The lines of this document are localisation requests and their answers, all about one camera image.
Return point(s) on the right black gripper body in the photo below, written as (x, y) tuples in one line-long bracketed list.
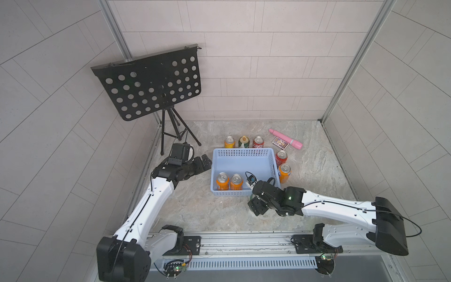
[(259, 205)]

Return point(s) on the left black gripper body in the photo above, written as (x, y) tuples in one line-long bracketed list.
[(194, 167)]

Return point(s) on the orange can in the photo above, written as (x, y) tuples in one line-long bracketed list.
[(236, 182), (229, 142), (222, 182), (284, 171)]

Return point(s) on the red cola can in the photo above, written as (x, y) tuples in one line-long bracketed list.
[(258, 142)]

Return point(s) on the green white beer can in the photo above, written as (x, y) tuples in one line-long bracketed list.
[(244, 142)]

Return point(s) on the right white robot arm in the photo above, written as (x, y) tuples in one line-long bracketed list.
[(375, 222)]

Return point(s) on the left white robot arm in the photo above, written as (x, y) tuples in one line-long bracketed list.
[(128, 255)]

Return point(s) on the light blue plastic basket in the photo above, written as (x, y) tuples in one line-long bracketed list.
[(260, 162)]

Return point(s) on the small purple card box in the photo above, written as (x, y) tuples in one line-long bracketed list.
[(280, 143)]

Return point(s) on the pink cylindrical tube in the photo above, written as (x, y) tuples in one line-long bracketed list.
[(292, 142)]

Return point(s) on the right circuit board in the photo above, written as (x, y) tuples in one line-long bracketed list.
[(325, 266)]

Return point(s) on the circuit board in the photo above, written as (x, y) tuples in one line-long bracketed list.
[(174, 268), (325, 266)]

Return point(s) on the black perforated music stand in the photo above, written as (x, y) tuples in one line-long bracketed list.
[(154, 83)]

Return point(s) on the left circuit board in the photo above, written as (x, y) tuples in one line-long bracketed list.
[(174, 268)]

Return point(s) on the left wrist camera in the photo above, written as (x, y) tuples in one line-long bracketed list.
[(181, 154)]

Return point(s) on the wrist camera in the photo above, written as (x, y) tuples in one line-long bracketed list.
[(181, 154), (251, 181)]

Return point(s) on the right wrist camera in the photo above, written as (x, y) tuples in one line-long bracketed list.
[(251, 181)]

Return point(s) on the aluminium mounting rail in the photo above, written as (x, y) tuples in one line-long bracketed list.
[(246, 241)]

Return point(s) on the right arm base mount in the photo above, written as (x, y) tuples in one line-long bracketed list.
[(314, 243)]

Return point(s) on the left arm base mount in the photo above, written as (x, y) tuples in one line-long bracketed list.
[(184, 244)]

